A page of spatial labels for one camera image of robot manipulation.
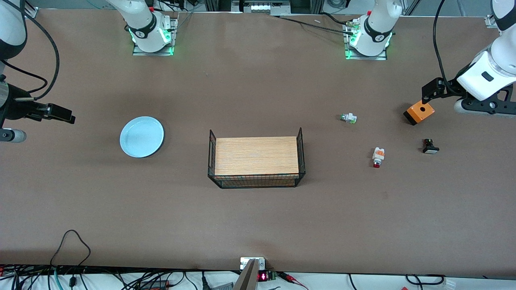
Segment light blue round plate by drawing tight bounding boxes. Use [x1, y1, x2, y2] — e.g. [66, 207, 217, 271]
[120, 116, 165, 158]

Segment white power strip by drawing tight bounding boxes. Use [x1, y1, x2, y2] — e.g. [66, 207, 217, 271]
[242, 0, 291, 15]

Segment red test leads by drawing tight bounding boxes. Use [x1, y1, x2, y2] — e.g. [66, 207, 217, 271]
[278, 272, 309, 290]

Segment orange push button enclosure box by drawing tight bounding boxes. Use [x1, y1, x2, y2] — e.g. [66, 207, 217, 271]
[404, 101, 436, 126]

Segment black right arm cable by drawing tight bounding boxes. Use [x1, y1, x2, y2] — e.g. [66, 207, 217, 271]
[0, 8, 61, 101]

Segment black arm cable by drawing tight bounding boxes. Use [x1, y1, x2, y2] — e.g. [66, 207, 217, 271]
[433, 0, 447, 81]
[0, 8, 61, 101]

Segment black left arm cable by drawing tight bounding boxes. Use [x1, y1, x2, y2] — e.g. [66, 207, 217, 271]
[433, 0, 447, 81]

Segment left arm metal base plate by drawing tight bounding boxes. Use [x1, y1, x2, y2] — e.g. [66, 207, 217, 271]
[344, 20, 388, 61]

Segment aluminium frame extrusion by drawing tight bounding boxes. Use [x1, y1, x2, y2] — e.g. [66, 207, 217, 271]
[22, 0, 39, 19]

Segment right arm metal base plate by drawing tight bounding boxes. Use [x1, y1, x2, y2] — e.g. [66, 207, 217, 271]
[132, 16, 178, 56]

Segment black looped cable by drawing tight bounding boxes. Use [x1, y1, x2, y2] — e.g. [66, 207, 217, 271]
[50, 230, 91, 268]

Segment thin black table cable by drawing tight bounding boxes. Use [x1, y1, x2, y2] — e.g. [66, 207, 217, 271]
[276, 12, 359, 37]

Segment black flat loop cable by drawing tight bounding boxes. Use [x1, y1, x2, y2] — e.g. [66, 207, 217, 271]
[405, 274, 446, 286]

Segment black wire basket wooden base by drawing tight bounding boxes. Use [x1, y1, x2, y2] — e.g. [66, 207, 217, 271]
[208, 127, 306, 189]

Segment small metal mounting bracket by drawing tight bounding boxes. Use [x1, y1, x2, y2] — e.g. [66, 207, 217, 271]
[240, 257, 266, 271]

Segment aluminium profile post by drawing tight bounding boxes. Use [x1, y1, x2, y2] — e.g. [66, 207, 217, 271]
[233, 259, 259, 290]

